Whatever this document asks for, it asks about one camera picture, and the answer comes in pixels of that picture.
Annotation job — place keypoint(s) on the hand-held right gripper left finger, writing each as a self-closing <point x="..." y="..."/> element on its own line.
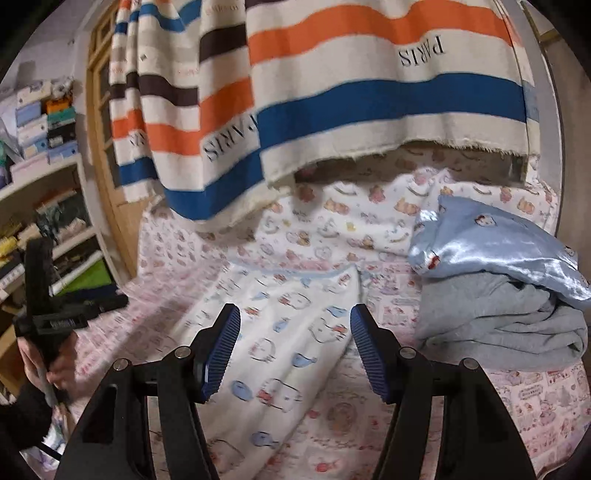
<point x="221" y="355"/>

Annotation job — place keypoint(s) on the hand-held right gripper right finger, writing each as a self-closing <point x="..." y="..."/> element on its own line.
<point x="369" y="355"/>

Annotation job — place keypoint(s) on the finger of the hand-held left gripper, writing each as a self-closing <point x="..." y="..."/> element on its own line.
<point x="104" y="304"/>

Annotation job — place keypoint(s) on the white cat-print pants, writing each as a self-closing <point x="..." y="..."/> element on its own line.
<point x="286" y="332"/>

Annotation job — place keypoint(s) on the person's left hand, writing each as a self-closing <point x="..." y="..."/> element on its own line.
<point x="64" y="364"/>

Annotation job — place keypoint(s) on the green sheet roll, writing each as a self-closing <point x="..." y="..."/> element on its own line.
<point x="90" y="279"/>

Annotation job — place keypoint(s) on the assorted shelf goods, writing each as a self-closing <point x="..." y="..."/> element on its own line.
<point x="60" y="217"/>

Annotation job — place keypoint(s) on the wooden door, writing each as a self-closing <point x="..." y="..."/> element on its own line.
<point x="115" y="221"/>

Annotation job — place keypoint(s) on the white shelf unit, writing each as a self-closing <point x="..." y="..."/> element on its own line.
<point x="41" y="177"/>

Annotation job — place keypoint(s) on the grey folded cloth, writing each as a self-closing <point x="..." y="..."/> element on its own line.
<point x="485" y="318"/>

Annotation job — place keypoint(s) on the bear-print bed sheet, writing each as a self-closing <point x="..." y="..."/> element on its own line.
<point x="323" y="221"/>

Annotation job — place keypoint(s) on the light blue satin pillow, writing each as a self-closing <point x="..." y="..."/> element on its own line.
<point x="485" y="244"/>

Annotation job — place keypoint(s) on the stack of small boxes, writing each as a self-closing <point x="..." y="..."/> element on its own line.
<point x="32" y="120"/>

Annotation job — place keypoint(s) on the pink printed bed sheet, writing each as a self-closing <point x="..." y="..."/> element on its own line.
<point x="531" y="406"/>

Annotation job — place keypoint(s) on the striped hanging blanket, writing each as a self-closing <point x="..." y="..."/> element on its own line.
<point x="369" y="69"/>

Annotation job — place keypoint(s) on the white bed frame post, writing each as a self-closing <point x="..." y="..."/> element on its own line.
<point x="551" y="115"/>

